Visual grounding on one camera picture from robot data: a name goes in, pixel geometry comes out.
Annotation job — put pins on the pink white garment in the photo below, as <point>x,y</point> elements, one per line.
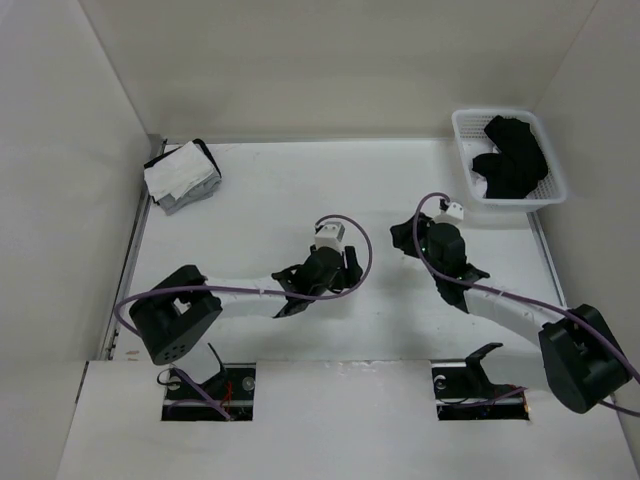
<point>481,186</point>

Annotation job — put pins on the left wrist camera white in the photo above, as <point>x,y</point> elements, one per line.
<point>330,235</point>

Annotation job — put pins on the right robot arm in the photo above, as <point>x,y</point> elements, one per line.
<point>581,359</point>

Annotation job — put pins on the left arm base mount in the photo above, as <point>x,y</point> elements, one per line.
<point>234,390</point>

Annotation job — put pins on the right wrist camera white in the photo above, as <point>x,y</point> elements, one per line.
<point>451,212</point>

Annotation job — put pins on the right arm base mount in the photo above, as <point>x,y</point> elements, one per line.
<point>464,392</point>

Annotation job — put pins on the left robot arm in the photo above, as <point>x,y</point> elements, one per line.
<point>174,317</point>

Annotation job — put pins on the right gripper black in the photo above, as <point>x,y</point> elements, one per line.
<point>400,235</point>

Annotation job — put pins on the white plastic basket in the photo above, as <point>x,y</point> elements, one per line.
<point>471,140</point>

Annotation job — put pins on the black tank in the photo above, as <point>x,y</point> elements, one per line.
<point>519,165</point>
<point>199,143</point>

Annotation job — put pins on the grey folded tank top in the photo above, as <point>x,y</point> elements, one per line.
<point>199,192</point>

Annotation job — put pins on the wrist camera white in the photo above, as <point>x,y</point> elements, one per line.
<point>330,235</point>
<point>451,212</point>

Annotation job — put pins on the white folded tank top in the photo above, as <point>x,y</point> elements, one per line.
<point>176,174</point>

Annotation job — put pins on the black folded tank top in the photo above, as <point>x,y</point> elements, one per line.
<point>199,143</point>

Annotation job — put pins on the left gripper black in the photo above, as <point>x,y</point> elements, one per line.
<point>349,268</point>

